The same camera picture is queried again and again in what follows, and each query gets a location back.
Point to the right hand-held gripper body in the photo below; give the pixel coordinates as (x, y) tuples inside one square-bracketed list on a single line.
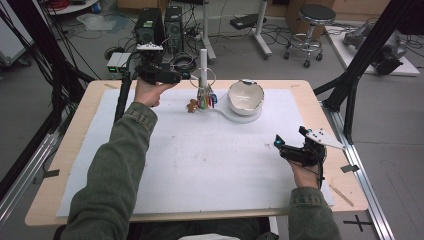
[(310, 155)]

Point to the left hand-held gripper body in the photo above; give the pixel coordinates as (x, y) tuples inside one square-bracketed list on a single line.
[(156, 75)]

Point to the white key stand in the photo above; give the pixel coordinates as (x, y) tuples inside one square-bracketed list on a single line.
[(203, 60)]

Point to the key bunch with colourful tags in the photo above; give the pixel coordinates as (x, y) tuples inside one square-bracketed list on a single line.
[(205, 100)]

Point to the person's left hand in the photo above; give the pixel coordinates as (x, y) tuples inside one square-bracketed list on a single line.
[(148, 94)]

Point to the person's right hand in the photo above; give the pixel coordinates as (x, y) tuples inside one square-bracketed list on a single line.
[(306, 177)]

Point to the white power supply box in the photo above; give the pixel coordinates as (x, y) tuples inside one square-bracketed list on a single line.
[(124, 61), (113, 63)]

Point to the black tape piece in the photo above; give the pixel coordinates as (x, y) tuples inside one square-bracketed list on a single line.
[(51, 173), (350, 168)]

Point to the small black computer tower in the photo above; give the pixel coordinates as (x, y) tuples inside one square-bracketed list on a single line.
[(173, 30)]

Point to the white desk leg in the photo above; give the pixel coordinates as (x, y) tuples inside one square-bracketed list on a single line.
[(260, 26), (206, 33)]

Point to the large black computer tower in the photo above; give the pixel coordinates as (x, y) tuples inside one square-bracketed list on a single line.
[(148, 30)]

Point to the black round floor object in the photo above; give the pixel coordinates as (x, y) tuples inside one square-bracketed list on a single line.
[(113, 52)]

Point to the thin wooden stick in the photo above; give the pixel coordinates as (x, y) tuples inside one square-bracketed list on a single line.
[(341, 195)]

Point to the white ceramic bowl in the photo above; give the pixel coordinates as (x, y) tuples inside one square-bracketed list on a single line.
[(245, 96)]

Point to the white foam mat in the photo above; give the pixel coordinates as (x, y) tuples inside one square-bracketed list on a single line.
[(216, 166)]

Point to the black flat box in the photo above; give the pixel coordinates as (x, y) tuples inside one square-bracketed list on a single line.
[(246, 21)]

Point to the black tape cross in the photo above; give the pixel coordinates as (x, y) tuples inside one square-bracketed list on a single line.
[(358, 222)]

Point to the white platform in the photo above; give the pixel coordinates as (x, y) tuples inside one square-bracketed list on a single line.
[(340, 50)]

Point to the person's legs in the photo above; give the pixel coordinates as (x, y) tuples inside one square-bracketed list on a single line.
[(200, 229)]

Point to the black round stool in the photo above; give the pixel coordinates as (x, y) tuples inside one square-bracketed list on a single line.
[(316, 13)]

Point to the grey machine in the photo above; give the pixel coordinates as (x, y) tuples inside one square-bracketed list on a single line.
[(396, 46)]

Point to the aluminium rail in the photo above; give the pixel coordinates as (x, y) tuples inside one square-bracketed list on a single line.
[(26, 173), (366, 186)]

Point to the black metal frame beam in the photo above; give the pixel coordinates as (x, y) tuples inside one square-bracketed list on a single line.
[(373, 46)]

